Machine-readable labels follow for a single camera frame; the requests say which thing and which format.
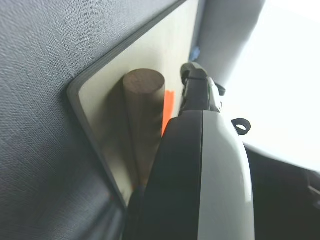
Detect orange clay dough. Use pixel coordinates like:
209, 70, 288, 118
161, 89, 176, 138

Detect wooden rolling pin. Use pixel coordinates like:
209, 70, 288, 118
121, 68, 166, 187

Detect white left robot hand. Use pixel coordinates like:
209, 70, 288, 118
123, 61, 256, 240

